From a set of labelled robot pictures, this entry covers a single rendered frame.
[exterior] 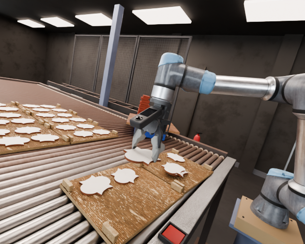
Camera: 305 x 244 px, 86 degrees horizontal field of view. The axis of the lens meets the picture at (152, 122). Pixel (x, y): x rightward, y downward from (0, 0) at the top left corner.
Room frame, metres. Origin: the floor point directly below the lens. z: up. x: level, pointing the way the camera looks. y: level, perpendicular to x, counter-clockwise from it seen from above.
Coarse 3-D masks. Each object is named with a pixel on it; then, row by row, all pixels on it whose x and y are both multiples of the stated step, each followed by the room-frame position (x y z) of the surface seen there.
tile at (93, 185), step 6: (90, 180) 0.63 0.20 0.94; (96, 180) 0.64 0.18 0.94; (102, 180) 0.65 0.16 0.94; (108, 180) 0.66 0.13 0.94; (84, 186) 0.58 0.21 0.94; (90, 186) 0.59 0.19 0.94; (96, 186) 0.60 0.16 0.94; (102, 186) 0.61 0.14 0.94; (108, 186) 0.62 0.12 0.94; (84, 192) 0.55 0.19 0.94; (90, 192) 0.56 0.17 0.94; (96, 192) 0.57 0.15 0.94; (102, 192) 0.57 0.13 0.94
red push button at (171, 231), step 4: (168, 228) 0.49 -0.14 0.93; (172, 228) 0.49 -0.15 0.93; (164, 232) 0.47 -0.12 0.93; (168, 232) 0.47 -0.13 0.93; (172, 232) 0.47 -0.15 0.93; (176, 232) 0.48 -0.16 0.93; (180, 232) 0.48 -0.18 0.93; (168, 236) 0.46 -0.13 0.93; (172, 236) 0.46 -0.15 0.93; (176, 236) 0.46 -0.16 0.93; (180, 236) 0.47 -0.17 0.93; (184, 236) 0.47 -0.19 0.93; (172, 240) 0.44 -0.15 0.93; (176, 240) 0.45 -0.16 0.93; (180, 240) 0.45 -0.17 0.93
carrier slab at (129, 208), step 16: (96, 176) 0.68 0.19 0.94; (112, 176) 0.71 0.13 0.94; (144, 176) 0.77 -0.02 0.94; (64, 192) 0.55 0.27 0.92; (80, 192) 0.55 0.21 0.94; (112, 192) 0.60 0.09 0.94; (128, 192) 0.62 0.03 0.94; (144, 192) 0.64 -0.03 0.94; (160, 192) 0.67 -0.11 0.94; (176, 192) 0.70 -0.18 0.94; (80, 208) 0.48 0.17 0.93; (96, 208) 0.49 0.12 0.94; (112, 208) 0.51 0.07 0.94; (128, 208) 0.53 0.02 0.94; (144, 208) 0.55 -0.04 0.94; (160, 208) 0.57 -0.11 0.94; (96, 224) 0.43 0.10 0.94; (112, 224) 0.45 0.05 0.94; (128, 224) 0.46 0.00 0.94; (144, 224) 0.47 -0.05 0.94; (128, 240) 0.41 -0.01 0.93
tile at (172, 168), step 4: (168, 164) 0.91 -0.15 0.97; (172, 164) 0.92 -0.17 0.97; (176, 164) 0.93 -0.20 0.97; (164, 168) 0.85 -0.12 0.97; (168, 168) 0.85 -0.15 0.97; (172, 168) 0.86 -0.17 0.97; (176, 168) 0.87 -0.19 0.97; (180, 168) 0.89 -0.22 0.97; (168, 172) 0.81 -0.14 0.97; (172, 172) 0.82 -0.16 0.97; (176, 172) 0.83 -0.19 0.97; (180, 172) 0.84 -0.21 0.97
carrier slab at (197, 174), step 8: (168, 152) 1.19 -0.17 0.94; (168, 160) 1.05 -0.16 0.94; (144, 168) 0.87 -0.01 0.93; (152, 168) 0.88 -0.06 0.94; (160, 168) 0.90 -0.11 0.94; (192, 168) 1.00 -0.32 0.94; (200, 168) 1.03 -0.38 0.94; (160, 176) 0.81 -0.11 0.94; (168, 176) 0.83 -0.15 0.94; (184, 176) 0.87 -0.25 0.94; (192, 176) 0.89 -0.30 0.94; (200, 176) 0.92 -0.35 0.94; (208, 176) 0.96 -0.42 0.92; (184, 184) 0.78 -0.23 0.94; (192, 184) 0.80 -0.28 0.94; (184, 192) 0.72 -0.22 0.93
